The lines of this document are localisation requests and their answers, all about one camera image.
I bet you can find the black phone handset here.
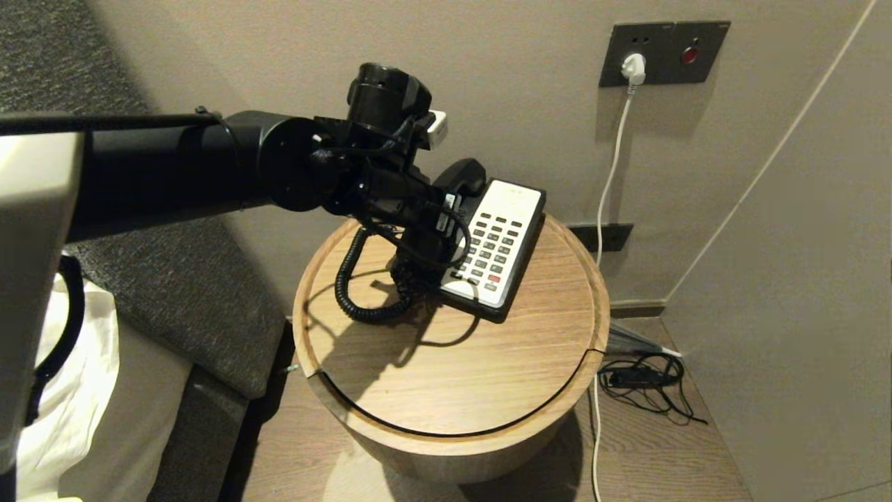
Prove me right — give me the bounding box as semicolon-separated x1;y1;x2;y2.
389;158;488;295

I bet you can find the black phone cord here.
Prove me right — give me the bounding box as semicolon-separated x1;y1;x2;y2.
334;227;420;324

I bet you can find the black white-faced phone base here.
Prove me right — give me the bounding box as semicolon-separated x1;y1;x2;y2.
438;178;548;324

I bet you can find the round wooden nightstand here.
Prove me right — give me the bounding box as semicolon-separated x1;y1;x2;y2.
293;213;613;486

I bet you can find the grey fabric headboard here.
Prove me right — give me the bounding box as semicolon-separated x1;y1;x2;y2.
0;0;287;502

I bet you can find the brown baseboard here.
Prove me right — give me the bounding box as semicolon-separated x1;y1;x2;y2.
610;300;667;320

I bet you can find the white power plug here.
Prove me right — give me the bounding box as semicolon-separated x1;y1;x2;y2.
620;53;647;96

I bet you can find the beige mattress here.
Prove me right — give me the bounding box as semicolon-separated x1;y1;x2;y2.
59;328;193;502

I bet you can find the white bed duvet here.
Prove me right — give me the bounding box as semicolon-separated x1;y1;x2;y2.
14;272;121;502

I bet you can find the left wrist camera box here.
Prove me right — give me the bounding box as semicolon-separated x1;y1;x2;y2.
426;110;448;151

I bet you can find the white power cable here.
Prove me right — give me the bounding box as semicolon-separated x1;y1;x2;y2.
590;84;639;502

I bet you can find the dark low wall plate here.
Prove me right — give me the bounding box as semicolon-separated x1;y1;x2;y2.
568;223;635;254

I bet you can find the black adapter cable bundle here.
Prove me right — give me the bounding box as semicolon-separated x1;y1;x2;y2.
598;352;709;427

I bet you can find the dark wall socket panel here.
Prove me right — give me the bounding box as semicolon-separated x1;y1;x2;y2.
599;21;731;89

